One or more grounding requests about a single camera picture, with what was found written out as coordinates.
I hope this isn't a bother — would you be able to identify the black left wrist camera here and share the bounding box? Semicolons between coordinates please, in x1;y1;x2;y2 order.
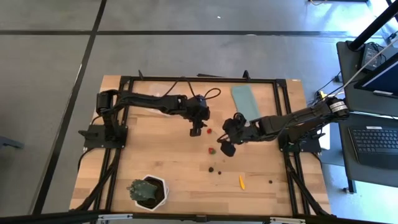
195;95;210;110

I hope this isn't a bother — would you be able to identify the white cable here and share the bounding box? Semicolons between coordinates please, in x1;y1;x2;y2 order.
334;37;398;94

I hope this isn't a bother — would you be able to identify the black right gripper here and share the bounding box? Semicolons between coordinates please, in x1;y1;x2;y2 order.
216;112;251;157

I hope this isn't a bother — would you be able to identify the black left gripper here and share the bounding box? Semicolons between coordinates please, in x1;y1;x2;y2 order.
185;96;210;138

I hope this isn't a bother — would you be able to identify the black power adapter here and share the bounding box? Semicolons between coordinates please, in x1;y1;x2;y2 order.
361;42;382;72

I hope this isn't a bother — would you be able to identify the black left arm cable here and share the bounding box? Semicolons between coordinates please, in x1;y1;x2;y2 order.
203;87;222;101

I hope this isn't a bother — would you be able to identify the black desk monitor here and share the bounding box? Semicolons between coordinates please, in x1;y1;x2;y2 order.
353;52;398;100

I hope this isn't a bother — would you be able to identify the black rig beam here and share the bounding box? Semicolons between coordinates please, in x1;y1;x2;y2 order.
0;210;398;224

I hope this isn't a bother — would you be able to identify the black laptop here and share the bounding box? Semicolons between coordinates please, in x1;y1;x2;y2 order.
347;125;398;170

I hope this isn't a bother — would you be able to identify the green cactus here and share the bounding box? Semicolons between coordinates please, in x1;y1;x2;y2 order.
126;179;159;202

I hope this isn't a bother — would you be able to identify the green folded towel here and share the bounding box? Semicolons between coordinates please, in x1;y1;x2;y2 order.
230;84;262;123

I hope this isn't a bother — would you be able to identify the dark grey desk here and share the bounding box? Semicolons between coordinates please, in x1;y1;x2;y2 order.
336;40;398;189

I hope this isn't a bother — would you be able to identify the white hexagonal plant pot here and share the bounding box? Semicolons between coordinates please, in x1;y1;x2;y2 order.
134;174;170;212

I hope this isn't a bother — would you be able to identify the black diagonal pole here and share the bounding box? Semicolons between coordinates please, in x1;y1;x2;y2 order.
348;0;398;51

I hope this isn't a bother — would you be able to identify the black table frame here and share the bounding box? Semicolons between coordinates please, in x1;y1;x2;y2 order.
70;74;335;218

